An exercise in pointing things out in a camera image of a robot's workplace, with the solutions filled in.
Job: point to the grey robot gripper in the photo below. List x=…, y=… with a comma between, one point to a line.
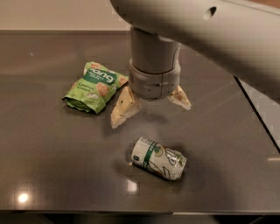
x=154, y=83

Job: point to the white green 7up can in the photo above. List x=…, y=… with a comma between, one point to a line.
x=156, y=158

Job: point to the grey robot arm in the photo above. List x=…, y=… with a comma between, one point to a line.
x=241, y=36

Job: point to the green snack chip bag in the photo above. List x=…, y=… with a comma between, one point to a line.
x=94, y=89

